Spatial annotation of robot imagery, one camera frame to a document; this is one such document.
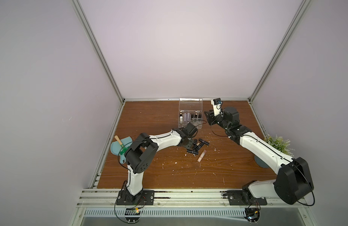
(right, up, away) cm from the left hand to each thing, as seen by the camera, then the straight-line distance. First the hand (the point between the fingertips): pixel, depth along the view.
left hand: (190, 142), depth 93 cm
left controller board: (-32, -33, -21) cm, 51 cm away
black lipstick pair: (+5, +18, +10) cm, 21 cm away
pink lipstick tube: (+7, -8, -6) cm, 12 cm away
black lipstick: (+8, +18, +9) cm, 21 cm away
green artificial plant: (+47, +3, -19) cm, 51 cm away
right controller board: (+30, -32, -23) cm, 49 cm away
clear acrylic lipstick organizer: (+1, +22, +8) cm, 23 cm away
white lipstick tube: (-6, +15, +8) cm, 18 cm away
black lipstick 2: (+4, 0, 0) cm, 4 cm away
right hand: (+10, +23, -12) cm, 28 cm away
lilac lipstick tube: (-3, +17, +9) cm, 19 cm away
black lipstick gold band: (-6, +19, +8) cm, 21 cm away
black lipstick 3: (+5, -3, -3) cm, 7 cm away
